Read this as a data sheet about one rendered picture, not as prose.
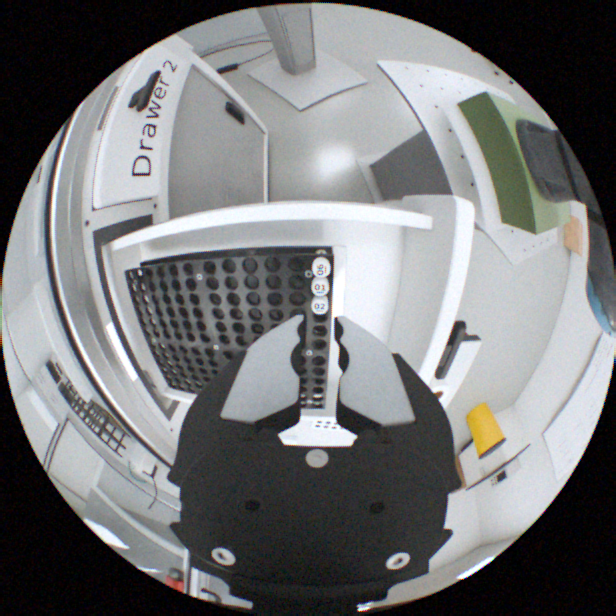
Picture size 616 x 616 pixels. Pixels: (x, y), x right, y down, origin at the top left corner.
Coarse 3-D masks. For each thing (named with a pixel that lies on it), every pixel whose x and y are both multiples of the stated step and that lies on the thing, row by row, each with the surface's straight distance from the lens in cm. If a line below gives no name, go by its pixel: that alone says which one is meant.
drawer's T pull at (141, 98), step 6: (156, 72) 32; (150, 78) 31; (156, 78) 31; (150, 84) 30; (138, 90) 32; (144, 90) 30; (150, 90) 29; (132, 96) 32; (138, 96) 30; (144, 96) 28; (150, 96) 29; (132, 102) 30; (138, 102) 29; (144, 102) 28; (138, 108) 28; (144, 108) 28
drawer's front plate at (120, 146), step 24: (144, 72) 36; (168, 72) 40; (120, 96) 32; (168, 96) 38; (120, 120) 30; (144, 120) 32; (120, 144) 29; (144, 144) 31; (96, 168) 28; (120, 168) 28; (144, 168) 30; (96, 192) 26; (120, 192) 27; (144, 192) 30
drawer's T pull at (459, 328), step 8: (456, 320) 22; (456, 328) 22; (464, 328) 22; (456, 336) 22; (448, 344) 22; (456, 344) 22; (448, 352) 23; (456, 352) 23; (440, 360) 23; (448, 360) 23; (440, 368) 24; (448, 368) 24; (440, 376) 25
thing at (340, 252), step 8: (336, 248) 21; (344, 248) 21; (336, 256) 21; (344, 256) 21; (336, 264) 21; (344, 264) 21; (336, 272) 21; (344, 272) 21; (336, 280) 22; (344, 280) 22; (336, 288) 22; (344, 288) 22; (336, 296) 22; (344, 296) 23; (336, 304) 23; (336, 312) 23
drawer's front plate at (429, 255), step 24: (432, 216) 18; (456, 216) 15; (408, 240) 23; (432, 240) 18; (456, 240) 15; (408, 264) 23; (432, 264) 18; (456, 264) 16; (408, 288) 22; (432, 288) 18; (456, 288) 17; (408, 312) 22; (432, 312) 18; (456, 312) 18; (408, 336) 22; (432, 336) 18; (408, 360) 22; (432, 360) 19
